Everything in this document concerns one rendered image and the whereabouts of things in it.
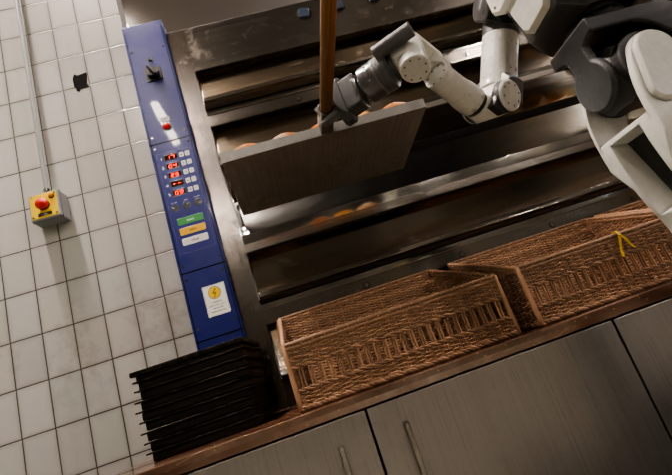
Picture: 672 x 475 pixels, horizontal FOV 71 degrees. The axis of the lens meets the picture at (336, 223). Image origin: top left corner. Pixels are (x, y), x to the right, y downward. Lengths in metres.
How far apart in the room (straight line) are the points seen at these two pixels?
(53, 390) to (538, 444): 1.41
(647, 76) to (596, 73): 0.09
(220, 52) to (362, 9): 0.63
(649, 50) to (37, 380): 1.82
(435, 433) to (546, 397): 0.26
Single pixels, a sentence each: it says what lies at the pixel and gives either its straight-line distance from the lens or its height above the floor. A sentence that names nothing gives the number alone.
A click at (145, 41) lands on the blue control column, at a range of 2.13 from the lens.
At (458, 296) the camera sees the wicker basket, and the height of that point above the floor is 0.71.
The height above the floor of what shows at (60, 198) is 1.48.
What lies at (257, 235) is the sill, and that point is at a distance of 1.69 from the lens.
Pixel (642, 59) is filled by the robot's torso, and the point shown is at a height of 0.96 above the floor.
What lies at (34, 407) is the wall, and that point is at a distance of 1.83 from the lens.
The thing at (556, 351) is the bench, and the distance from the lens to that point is 1.19.
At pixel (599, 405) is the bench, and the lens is 1.23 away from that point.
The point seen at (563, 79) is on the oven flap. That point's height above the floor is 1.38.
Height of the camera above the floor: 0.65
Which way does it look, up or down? 16 degrees up
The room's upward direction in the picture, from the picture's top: 19 degrees counter-clockwise
